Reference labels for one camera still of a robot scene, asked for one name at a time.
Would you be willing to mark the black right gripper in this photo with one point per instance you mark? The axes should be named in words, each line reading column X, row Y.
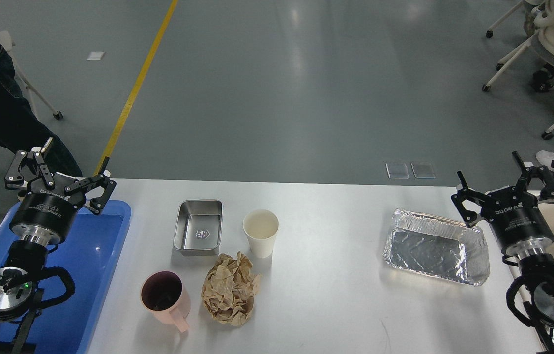
column 515, row 219

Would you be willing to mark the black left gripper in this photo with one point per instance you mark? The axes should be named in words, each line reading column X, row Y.
column 51, row 203

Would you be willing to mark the aluminium foil tray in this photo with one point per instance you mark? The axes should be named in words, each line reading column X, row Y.
column 438, row 247

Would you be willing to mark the stainless steel rectangular container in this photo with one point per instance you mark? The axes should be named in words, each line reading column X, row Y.
column 198, row 228

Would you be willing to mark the pink mug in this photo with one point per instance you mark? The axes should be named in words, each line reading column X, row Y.
column 166, row 297

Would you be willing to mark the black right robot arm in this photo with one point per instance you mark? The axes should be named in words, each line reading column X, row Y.
column 530, row 297

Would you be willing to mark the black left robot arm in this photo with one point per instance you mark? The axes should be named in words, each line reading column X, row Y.
column 28, row 285

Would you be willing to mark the blue plastic tray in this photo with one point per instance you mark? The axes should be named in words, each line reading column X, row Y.
column 90, row 254

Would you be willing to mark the floor outlet cover right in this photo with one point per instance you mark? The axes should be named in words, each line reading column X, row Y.
column 423, row 170

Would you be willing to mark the floor outlet cover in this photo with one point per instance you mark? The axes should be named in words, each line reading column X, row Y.
column 397, row 170
column 423, row 170

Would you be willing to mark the floor outlet cover left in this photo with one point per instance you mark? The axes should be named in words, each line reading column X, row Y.
column 397, row 170

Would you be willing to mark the white office chair left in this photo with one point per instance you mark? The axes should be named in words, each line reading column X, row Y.
column 8, row 44

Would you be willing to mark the crumpled brown paper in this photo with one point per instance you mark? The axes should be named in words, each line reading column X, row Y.
column 229, row 290

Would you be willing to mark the white paper cup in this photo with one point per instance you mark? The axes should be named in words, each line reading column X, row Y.
column 261, row 228

